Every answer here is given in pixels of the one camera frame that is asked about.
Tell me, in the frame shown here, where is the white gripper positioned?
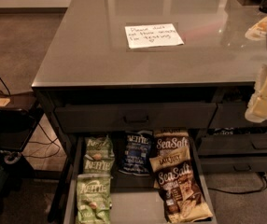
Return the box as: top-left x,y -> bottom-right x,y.
245,16 -> 267,123

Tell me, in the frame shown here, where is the blue Kettle chip bag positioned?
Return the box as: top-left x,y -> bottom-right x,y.
119,130 -> 153,175

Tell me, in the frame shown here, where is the top right drawer front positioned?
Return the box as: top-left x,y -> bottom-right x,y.
209,102 -> 267,129

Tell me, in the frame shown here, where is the right middle drawer front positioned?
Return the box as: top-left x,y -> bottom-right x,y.
198,133 -> 267,156

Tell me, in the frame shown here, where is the right bottom drawer front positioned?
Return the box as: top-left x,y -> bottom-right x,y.
200,157 -> 267,173

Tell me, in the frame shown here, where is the brown Sea Salt bag rear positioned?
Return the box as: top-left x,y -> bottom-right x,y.
154,129 -> 190,156

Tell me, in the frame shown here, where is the brown sea salt bag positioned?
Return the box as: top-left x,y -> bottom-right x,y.
150,147 -> 213,223
154,129 -> 190,156

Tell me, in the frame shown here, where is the brown Sea Salt bag front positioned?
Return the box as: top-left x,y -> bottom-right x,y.
150,147 -> 213,223

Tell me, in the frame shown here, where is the open middle drawer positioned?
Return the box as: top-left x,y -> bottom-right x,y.
62,135 -> 218,224

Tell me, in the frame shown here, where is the green Kettle bag rear lower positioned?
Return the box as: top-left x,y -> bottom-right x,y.
83,159 -> 114,174

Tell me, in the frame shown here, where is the green kettle bag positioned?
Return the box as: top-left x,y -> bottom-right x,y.
83,159 -> 114,174
85,136 -> 114,160
76,174 -> 111,224

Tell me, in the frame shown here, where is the green Kettle bag rear top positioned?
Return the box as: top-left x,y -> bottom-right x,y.
85,136 -> 114,160

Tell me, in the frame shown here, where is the top left drawer front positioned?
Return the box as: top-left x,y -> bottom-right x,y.
55,103 -> 217,133

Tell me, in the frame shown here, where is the green Kettle bag front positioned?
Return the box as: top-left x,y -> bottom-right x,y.
76,174 -> 111,224

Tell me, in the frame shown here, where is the white handwritten paper note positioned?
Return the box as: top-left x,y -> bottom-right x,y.
125,23 -> 184,49

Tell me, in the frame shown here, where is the black side cart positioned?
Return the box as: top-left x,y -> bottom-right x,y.
0,91 -> 44,177

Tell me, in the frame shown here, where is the tan sticky note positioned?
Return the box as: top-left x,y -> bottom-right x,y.
0,98 -> 10,107

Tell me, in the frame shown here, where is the black floor cable right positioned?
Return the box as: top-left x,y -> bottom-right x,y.
207,171 -> 267,195

